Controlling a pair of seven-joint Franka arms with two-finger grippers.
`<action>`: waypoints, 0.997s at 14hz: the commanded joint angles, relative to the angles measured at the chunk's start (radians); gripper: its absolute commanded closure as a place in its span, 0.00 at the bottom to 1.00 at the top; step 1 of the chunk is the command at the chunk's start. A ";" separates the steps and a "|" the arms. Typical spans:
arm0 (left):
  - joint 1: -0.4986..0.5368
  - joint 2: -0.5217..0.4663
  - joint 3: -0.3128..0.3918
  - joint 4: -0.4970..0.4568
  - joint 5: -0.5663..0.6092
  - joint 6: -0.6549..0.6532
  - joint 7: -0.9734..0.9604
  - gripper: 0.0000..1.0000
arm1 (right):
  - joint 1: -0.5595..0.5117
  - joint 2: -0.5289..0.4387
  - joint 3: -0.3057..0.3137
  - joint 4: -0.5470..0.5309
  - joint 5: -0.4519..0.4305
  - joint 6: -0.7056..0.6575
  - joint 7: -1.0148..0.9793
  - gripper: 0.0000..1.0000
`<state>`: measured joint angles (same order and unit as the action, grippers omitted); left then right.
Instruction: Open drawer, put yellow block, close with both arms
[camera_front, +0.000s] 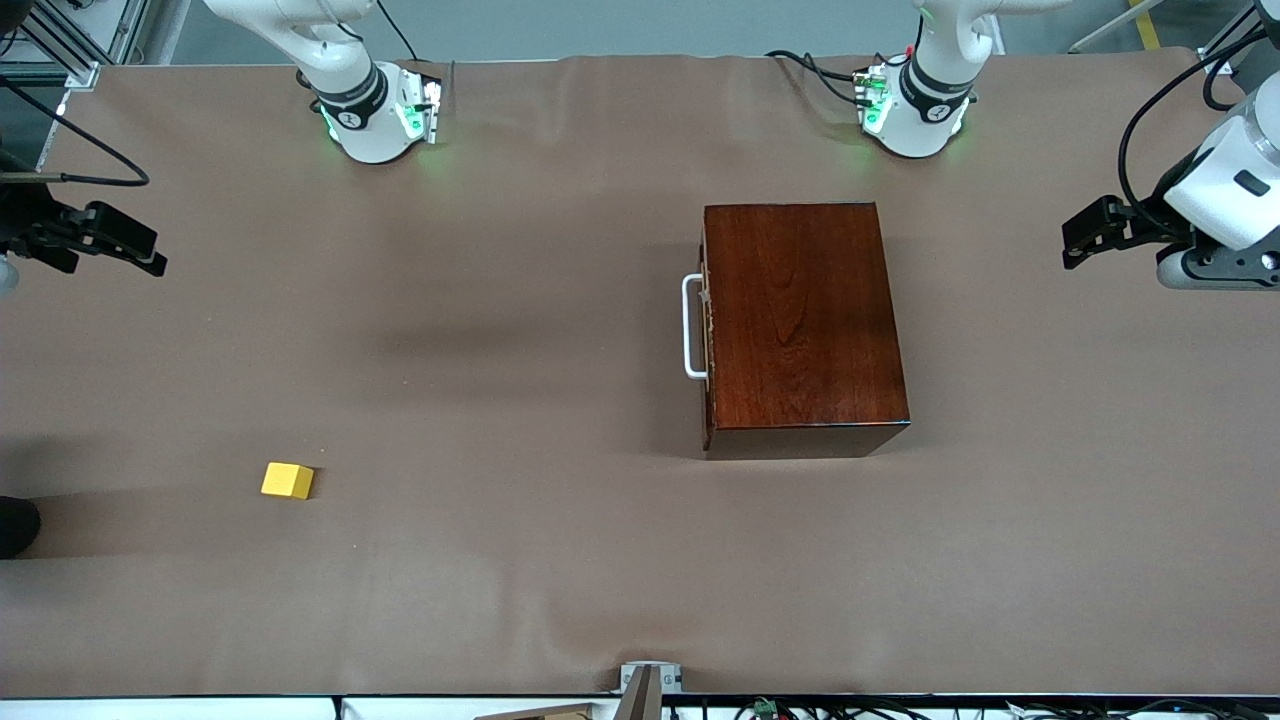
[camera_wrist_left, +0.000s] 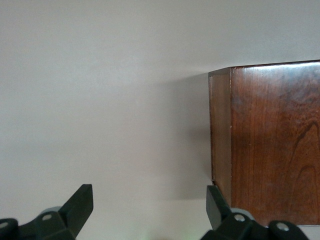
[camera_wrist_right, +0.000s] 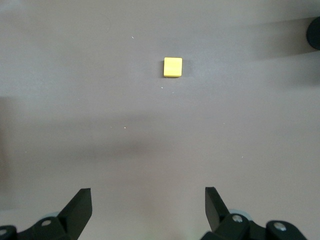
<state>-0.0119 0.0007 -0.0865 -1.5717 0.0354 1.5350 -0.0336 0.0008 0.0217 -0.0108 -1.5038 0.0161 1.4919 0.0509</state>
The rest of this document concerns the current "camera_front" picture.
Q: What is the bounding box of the brown table mat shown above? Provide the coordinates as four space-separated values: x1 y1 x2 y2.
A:
0 50 1280 698

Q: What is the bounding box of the yellow block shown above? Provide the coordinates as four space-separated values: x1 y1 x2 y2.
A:
261 462 315 500

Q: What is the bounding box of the metal camera pole bracket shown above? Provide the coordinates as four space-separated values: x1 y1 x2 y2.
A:
618 660 684 720

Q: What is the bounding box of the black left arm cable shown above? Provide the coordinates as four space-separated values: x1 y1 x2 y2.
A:
1117 25 1280 238

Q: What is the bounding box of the black round object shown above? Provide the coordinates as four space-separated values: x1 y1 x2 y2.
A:
0 497 42 559

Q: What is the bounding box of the black base power cable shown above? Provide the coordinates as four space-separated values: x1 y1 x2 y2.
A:
765 48 876 106
375 0 421 63

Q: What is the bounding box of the aluminium frame profile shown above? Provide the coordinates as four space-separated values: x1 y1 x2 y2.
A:
0 0 151 176
1195 0 1280 77

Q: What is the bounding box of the dark wooden cabinet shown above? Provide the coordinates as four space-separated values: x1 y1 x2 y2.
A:
700 202 911 461

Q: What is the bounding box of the wooden drawer with white handle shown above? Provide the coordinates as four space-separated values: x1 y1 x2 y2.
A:
682 225 715 431

